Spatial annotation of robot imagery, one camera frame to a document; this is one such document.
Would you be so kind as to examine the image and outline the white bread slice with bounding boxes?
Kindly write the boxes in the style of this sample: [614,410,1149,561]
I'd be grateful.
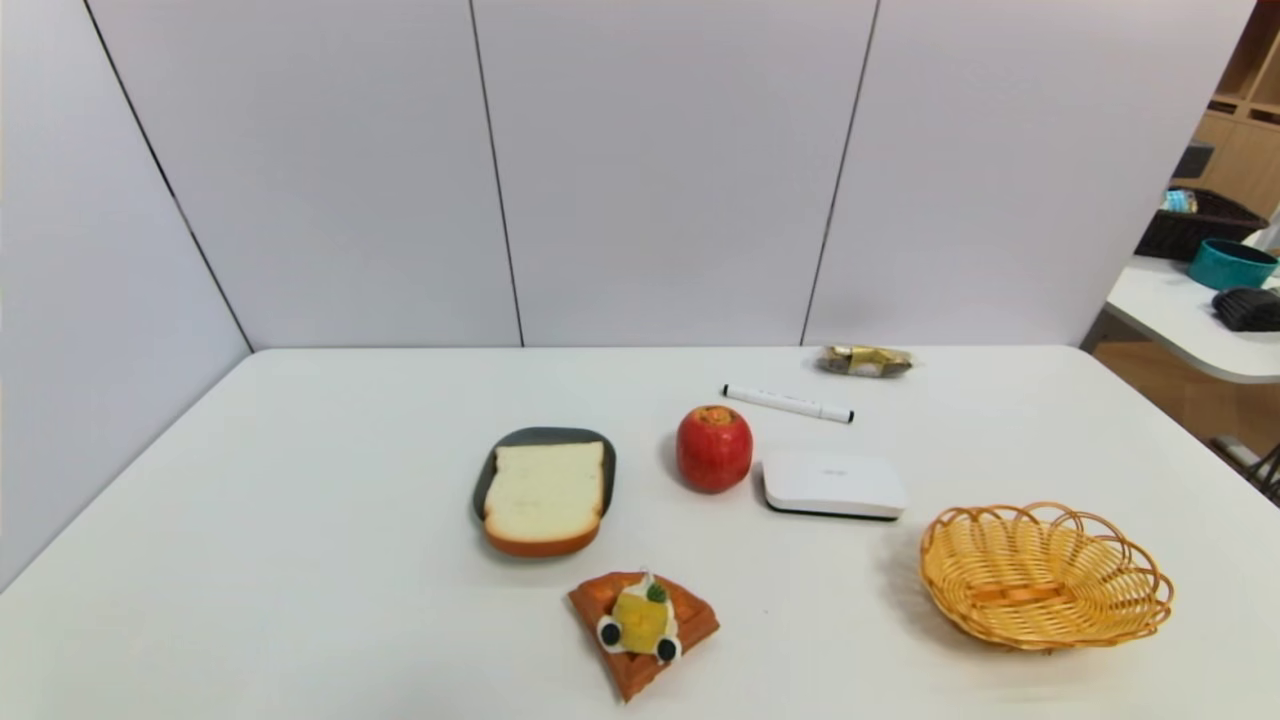
[482,441,607,559]

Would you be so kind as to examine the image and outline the grey-blue square dish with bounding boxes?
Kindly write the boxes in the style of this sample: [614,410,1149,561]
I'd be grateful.
[473,427,617,542]

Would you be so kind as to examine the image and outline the black ribbed object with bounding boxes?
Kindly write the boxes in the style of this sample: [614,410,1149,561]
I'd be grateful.
[1211,286,1280,333]

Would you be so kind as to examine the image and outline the red apple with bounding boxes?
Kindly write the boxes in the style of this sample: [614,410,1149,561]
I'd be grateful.
[676,404,754,494]

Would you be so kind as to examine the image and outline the white marker with black cap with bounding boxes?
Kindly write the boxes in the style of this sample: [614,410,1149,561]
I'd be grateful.
[722,384,856,425]

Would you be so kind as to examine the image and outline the gold foil snack packet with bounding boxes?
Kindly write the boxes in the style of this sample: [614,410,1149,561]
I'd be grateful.
[818,344,915,379]

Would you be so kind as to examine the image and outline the flat white plastic box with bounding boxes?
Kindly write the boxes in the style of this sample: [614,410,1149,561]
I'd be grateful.
[762,450,908,522]

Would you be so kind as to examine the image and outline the waffle slice with fruit topping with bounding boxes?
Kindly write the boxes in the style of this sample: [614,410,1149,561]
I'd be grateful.
[567,568,721,704]

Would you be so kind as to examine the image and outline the yellow wicker basket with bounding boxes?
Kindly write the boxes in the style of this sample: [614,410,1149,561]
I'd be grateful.
[920,502,1176,653]

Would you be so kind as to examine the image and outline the white side table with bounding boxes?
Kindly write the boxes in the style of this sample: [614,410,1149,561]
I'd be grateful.
[1105,255,1280,386]

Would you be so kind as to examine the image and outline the black woven storage basket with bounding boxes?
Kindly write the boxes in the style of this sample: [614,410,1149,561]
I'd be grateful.
[1135,186,1271,263]

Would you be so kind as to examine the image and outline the teal round bowl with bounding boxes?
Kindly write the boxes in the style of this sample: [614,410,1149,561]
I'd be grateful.
[1187,238,1280,292]

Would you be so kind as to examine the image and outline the wooden shelf unit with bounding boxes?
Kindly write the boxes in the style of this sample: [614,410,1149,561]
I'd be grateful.
[1170,0,1280,221]

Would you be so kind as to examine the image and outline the dark metal chair frame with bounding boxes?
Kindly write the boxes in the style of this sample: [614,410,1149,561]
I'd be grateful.
[1210,433,1280,506]

